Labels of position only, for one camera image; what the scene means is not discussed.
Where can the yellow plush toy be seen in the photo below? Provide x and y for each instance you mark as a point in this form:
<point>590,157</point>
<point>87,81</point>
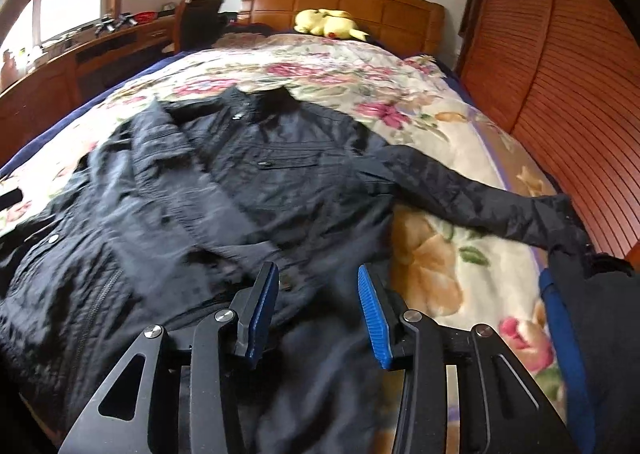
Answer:
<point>325,24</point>

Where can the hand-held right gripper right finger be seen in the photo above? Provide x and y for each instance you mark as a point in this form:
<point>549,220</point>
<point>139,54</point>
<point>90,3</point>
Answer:
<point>372,314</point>

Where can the wooden desk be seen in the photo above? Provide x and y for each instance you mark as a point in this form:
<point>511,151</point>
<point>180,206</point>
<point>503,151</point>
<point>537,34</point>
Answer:
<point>40,99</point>

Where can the floral blanket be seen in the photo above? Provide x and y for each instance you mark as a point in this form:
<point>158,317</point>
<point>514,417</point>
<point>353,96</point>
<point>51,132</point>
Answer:
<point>450,134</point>

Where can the red basket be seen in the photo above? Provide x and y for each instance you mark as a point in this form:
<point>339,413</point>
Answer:
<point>145,16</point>

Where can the dark pillow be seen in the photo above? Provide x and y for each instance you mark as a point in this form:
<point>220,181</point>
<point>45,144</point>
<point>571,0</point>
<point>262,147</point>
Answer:
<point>250,29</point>

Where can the person's dark blue-striped clothing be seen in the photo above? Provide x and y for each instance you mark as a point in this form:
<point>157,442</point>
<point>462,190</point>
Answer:
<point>600,334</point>

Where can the wooden slatted wardrobe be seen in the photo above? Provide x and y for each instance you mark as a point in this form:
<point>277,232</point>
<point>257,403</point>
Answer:
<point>575,84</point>

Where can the dark wooden chair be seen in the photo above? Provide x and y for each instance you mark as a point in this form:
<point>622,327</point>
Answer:
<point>200,19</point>

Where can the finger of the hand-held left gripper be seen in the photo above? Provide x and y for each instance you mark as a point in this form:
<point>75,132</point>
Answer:
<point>10,198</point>

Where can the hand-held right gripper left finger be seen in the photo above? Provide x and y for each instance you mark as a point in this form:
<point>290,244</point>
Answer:
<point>264,306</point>

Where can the black jacket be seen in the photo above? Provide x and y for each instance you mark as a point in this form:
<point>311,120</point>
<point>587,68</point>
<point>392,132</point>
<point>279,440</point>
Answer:
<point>250,184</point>

